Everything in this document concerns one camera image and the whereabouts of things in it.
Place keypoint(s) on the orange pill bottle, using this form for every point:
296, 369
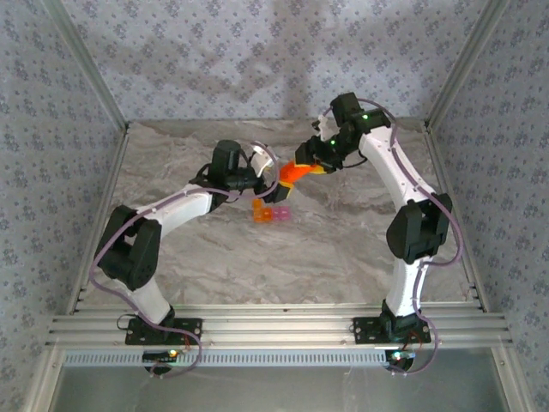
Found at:
296, 171

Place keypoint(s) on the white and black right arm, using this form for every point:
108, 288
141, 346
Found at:
412, 240

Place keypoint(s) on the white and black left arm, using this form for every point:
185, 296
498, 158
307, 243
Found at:
141, 253

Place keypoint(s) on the orange and pink pill organizer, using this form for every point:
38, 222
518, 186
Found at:
279, 213

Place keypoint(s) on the small circuit board with LED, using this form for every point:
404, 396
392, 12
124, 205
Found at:
161, 355
401, 355

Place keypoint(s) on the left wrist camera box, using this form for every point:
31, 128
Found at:
261, 156

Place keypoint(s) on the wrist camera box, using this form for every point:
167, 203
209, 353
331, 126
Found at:
323, 126
261, 156

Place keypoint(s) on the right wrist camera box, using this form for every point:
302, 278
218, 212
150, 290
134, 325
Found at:
323, 126

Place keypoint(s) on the aluminium table side rail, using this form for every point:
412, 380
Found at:
438, 163
116, 163

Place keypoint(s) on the aluminium mounting rail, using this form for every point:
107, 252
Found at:
274, 326

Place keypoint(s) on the aluminium frame post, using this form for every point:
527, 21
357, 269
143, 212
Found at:
467, 64
86, 64

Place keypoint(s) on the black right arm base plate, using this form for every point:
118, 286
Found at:
364, 330

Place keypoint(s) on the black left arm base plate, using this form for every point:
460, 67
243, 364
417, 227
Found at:
188, 330

